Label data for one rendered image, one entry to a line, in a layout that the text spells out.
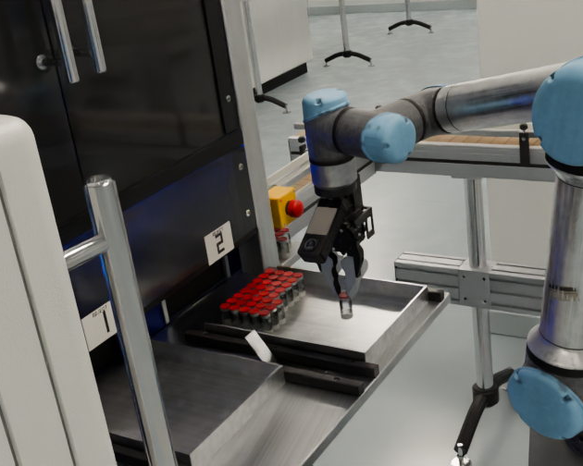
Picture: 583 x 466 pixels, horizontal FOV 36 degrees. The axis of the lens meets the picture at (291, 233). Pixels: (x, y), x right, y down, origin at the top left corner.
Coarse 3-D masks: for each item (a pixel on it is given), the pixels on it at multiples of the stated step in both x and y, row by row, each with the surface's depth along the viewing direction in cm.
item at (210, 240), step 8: (224, 224) 177; (216, 232) 175; (224, 232) 177; (208, 240) 173; (216, 240) 175; (224, 240) 177; (232, 240) 180; (208, 248) 173; (216, 248) 175; (232, 248) 180; (208, 256) 173; (216, 256) 175
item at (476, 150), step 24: (432, 144) 244; (456, 144) 241; (480, 144) 238; (504, 144) 236; (528, 144) 229; (384, 168) 255; (408, 168) 251; (432, 168) 247; (456, 168) 243; (480, 168) 240; (504, 168) 236; (528, 168) 233
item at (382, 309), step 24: (312, 288) 183; (360, 288) 178; (384, 288) 175; (408, 288) 172; (288, 312) 175; (312, 312) 174; (336, 312) 172; (360, 312) 171; (384, 312) 170; (408, 312) 164; (240, 336) 165; (264, 336) 161; (288, 336) 166; (312, 336) 165; (336, 336) 164; (360, 336) 162; (384, 336) 156; (360, 360) 152
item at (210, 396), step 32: (160, 352) 165; (192, 352) 160; (96, 384) 159; (128, 384) 158; (160, 384) 156; (192, 384) 155; (224, 384) 153; (256, 384) 152; (128, 416) 148; (192, 416) 146; (224, 416) 144; (192, 448) 137
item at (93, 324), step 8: (104, 304) 150; (96, 312) 148; (112, 312) 152; (88, 320) 147; (96, 320) 149; (104, 320) 150; (112, 320) 152; (88, 328) 147; (96, 328) 149; (104, 328) 150; (112, 328) 152; (88, 336) 147; (96, 336) 149; (104, 336) 150; (88, 344) 147; (96, 344) 149
